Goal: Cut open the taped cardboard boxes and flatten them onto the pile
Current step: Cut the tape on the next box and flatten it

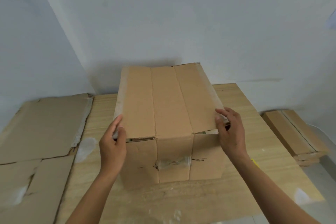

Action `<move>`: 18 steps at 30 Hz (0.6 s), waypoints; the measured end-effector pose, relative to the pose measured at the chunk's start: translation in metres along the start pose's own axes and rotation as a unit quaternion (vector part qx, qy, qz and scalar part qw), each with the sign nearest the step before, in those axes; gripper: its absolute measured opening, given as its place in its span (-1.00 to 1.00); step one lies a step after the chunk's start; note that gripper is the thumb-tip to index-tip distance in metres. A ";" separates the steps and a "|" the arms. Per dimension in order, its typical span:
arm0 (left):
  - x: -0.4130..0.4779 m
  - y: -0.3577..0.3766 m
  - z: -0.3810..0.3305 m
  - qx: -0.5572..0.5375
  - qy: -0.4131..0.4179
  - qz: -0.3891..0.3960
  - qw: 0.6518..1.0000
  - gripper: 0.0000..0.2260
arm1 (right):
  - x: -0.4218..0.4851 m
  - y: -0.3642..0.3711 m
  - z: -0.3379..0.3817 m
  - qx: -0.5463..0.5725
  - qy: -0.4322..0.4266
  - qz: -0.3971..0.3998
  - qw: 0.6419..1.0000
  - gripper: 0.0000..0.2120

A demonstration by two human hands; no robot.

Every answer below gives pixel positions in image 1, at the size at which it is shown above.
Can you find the person's right hand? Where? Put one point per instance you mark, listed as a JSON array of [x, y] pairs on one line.
[[233, 137]]

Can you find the person's left hand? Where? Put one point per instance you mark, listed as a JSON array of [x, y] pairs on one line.
[[113, 150]]

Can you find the yellow utility knife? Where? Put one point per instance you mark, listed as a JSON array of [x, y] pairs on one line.
[[255, 163]]

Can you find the brown cardboard box yellow sides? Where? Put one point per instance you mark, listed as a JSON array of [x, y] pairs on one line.
[[44, 126]]

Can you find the person's right forearm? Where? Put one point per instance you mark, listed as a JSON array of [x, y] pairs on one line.
[[270, 192]]

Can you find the person's left forearm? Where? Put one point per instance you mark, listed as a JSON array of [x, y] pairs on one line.
[[92, 200]]

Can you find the light wooden table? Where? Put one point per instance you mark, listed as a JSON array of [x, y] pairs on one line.
[[275, 166]]

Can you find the white paper recycling sign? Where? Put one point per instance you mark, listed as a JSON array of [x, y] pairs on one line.
[[332, 19]]

